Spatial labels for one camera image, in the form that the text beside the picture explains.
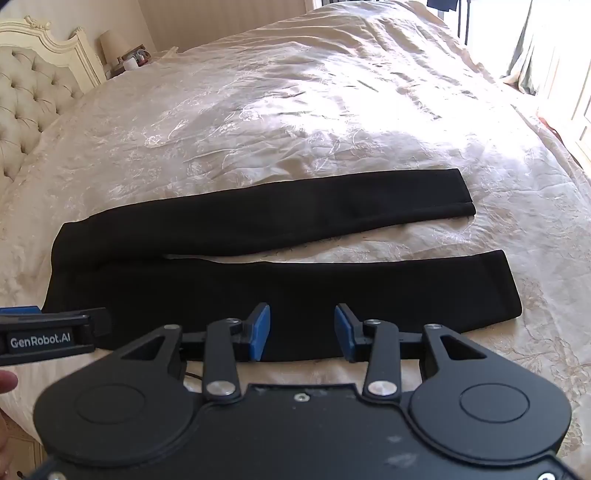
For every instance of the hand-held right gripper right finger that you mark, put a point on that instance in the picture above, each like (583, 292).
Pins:
(344, 334)

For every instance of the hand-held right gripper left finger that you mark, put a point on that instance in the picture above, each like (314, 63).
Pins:
(258, 334)

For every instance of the black pants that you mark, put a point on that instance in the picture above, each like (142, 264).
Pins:
(277, 281)

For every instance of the person's left hand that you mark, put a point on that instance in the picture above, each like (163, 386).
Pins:
(7, 382)

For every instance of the cream embroidered bedspread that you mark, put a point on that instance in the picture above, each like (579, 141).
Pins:
(323, 115)

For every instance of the cream tufted headboard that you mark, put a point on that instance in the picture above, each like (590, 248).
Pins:
(27, 92)

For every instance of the bedside table clutter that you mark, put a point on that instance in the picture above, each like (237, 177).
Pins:
(136, 57)

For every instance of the cream bedside lamp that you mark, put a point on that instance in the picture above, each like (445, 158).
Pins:
(113, 45)

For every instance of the dark hanging garment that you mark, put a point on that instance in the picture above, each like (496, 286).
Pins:
(441, 4)

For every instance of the grey curtain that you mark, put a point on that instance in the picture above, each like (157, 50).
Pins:
(545, 41)

